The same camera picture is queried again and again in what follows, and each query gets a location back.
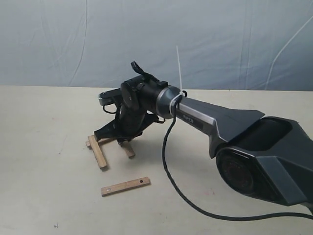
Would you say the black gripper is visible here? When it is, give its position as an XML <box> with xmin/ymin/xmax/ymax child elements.
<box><xmin>94</xmin><ymin>101</ymin><xmax>153</xmax><ymax>147</ymax></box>

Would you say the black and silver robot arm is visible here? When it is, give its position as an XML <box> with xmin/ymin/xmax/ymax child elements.
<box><xmin>94</xmin><ymin>75</ymin><xmax>313</xmax><ymax>208</ymax></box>

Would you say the white zip tie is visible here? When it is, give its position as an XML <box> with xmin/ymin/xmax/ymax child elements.
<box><xmin>169</xmin><ymin>45</ymin><xmax>184</xmax><ymax>117</ymax></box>

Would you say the grey-blue backdrop cloth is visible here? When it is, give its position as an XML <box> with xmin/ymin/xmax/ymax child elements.
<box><xmin>0</xmin><ymin>0</ymin><xmax>313</xmax><ymax>91</ymax></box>

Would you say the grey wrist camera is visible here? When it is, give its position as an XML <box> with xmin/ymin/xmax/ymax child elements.
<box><xmin>98</xmin><ymin>88</ymin><xmax>123</xmax><ymax>106</ymax></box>

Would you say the black cable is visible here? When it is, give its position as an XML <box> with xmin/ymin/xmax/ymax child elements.
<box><xmin>162</xmin><ymin>94</ymin><xmax>313</xmax><ymax>220</ymax></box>

